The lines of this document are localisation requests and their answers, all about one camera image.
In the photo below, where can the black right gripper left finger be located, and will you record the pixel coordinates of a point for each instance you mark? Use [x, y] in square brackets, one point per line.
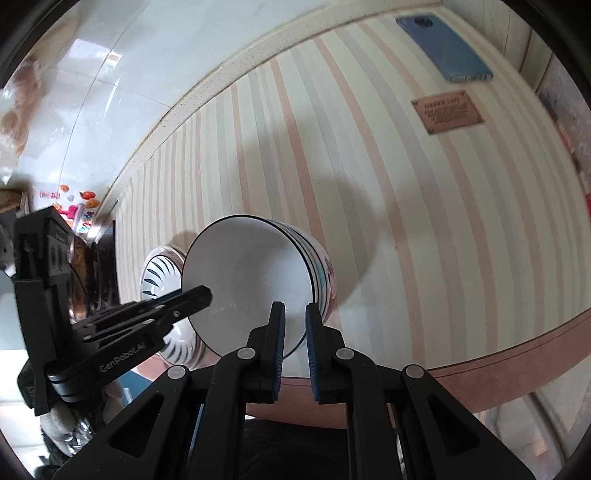
[189, 424]

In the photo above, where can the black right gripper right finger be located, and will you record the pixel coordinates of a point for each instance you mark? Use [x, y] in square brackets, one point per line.
[402, 424]

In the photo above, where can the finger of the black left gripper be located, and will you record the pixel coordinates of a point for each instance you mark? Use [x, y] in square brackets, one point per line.
[176, 305]

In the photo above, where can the white bowl with dark rim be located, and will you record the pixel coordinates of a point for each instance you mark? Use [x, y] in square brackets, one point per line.
[248, 263]

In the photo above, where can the gloved hand holding gripper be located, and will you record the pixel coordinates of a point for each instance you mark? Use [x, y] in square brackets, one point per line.
[65, 430]

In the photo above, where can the white bowl with blue pattern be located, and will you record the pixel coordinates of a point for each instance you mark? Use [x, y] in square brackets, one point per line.
[162, 275]

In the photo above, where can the striped table mat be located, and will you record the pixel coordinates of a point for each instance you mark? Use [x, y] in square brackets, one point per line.
[466, 251]

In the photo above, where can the brown leather label patch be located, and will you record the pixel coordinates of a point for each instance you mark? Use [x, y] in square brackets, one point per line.
[447, 111]

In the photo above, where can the blue smartphone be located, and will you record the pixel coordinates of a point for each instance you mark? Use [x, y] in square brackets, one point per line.
[454, 57]

